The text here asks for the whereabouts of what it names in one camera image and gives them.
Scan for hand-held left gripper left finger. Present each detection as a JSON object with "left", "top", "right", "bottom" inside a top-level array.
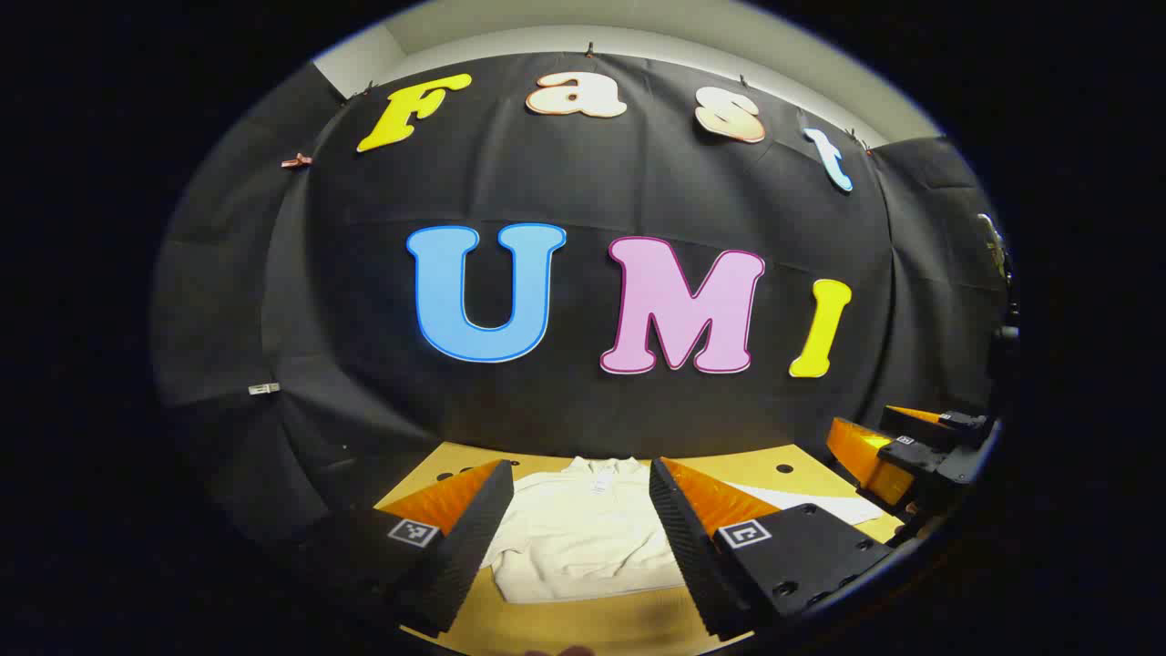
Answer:
[{"left": 291, "top": 458, "right": 516, "bottom": 639}]

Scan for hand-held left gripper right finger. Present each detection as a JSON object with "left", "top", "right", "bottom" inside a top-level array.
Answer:
[{"left": 649, "top": 457, "right": 898, "bottom": 641}]

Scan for white sweatshirt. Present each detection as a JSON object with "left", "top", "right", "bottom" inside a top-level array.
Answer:
[{"left": 480, "top": 456, "right": 883, "bottom": 605}]

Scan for black backdrop cloth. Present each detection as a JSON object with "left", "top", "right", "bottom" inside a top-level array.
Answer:
[{"left": 150, "top": 50, "right": 1012, "bottom": 548}]

